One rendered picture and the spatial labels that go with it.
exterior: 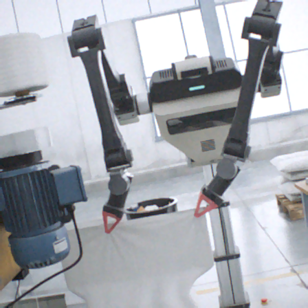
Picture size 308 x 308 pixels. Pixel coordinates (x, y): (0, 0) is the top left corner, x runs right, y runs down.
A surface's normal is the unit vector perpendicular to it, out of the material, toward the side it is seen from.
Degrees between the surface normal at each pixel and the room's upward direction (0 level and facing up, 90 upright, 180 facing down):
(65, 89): 90
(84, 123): 90
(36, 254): 91
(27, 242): 91
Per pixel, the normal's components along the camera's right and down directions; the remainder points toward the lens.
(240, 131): -0.38, 0.30
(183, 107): -0.21, -0.68
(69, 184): 0.36, 0.02
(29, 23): -0.04, 0.11
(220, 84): 0.06, 0.71
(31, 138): 0.66, -0.04
